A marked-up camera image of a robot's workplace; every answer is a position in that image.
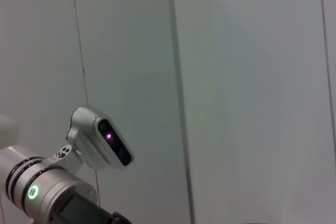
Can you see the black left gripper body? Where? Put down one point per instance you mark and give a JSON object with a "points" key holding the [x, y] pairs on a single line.
{"points": [[84, 211]]}

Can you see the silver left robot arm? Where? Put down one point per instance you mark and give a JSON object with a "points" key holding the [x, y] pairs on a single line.
{"points": [[39, 182]]}

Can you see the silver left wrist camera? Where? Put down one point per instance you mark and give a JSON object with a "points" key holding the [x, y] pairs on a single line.
{"points": [[89, 129]]}

